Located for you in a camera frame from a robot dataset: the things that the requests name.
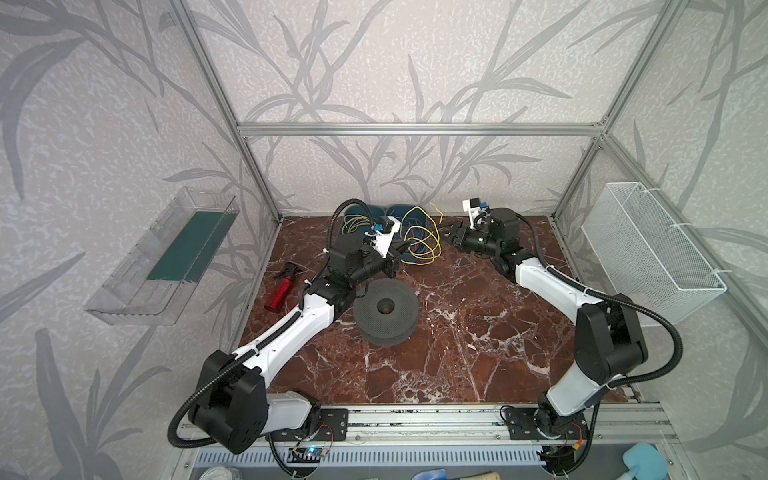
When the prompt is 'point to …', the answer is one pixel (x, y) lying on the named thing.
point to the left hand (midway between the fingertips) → (413, 235)
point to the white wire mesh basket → (645, 256)
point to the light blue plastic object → (645, 462)
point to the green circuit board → (310, 454)
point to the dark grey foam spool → (387, 313)
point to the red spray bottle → (288, 273)
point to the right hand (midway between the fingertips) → (437, 223)
